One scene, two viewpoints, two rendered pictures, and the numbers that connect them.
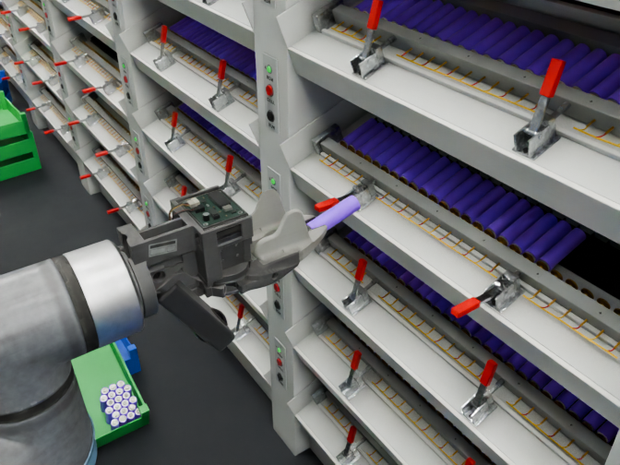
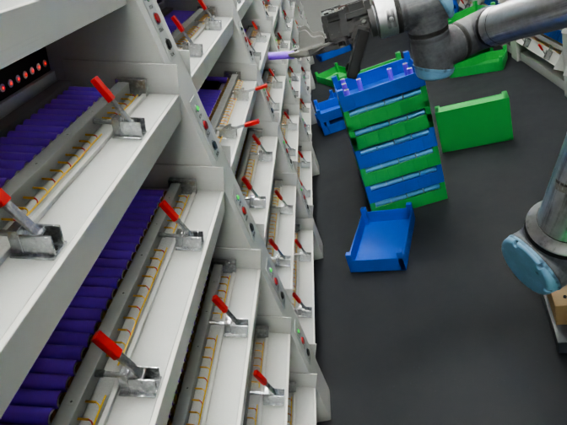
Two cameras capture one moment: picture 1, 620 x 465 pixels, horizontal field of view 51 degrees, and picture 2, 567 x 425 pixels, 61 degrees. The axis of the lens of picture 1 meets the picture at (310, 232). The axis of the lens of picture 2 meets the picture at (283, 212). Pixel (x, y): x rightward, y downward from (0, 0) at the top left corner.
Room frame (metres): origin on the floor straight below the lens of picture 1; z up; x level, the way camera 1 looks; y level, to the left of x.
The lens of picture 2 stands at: (1.50, 0.77, 1.11)
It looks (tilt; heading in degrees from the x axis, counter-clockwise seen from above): 29 degrees down; 228
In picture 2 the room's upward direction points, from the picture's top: 22 degrees counter-clockwise
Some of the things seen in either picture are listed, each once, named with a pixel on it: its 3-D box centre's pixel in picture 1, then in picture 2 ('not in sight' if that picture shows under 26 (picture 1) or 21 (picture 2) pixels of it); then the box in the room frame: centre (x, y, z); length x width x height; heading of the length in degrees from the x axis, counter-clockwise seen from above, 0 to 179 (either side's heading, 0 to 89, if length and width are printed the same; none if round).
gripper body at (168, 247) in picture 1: (188, 254); (348, 24); (0.50, 0.12, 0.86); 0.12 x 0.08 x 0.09; 124
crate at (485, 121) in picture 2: not in sight; (473, 122); (-0.47, -0.02, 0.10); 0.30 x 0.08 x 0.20; 113
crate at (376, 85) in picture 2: not in sight; (375, 80); (-0.01, -0.16, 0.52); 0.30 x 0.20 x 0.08; 128
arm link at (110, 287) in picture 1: (105, 290); (384, 17); (0.46, 0.19, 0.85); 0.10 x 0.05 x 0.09; 34
